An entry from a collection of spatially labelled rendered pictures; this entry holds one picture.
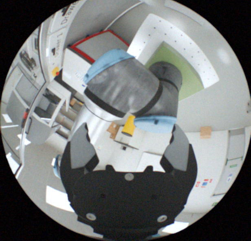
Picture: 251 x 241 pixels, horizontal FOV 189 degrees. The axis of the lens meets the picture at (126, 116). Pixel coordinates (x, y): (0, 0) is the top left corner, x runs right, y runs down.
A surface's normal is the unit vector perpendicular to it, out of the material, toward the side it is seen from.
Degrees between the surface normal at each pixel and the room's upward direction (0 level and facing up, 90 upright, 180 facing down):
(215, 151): 90
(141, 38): 0
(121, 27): 0
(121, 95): 57
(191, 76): 1
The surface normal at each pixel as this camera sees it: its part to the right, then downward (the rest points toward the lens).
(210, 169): -0.71, -0.51
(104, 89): -0.01, 0.19
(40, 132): 0.64, -0.04
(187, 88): -0.38, 0.86
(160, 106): 0.20, 0.40
